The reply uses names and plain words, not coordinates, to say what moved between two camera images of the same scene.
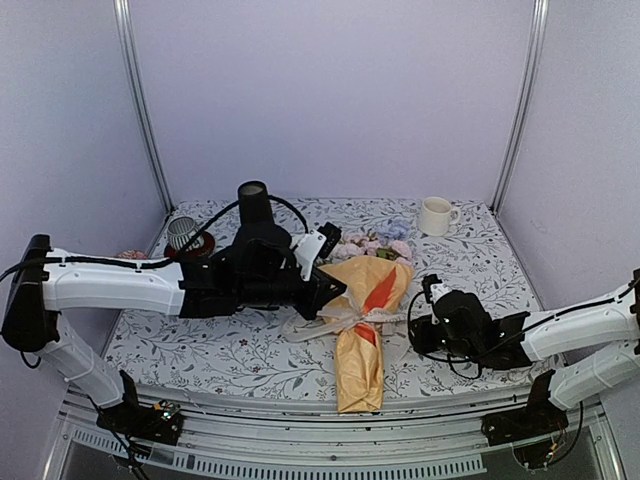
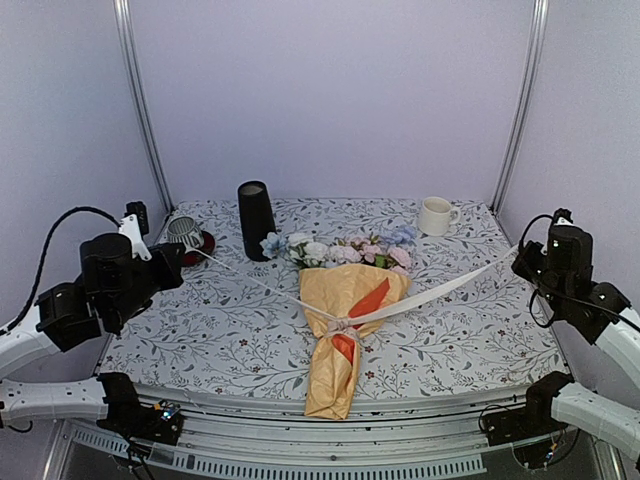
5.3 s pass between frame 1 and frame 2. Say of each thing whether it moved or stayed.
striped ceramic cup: stayed
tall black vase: stayed
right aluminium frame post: stayed
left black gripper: moved
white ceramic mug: stayed
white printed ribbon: moved
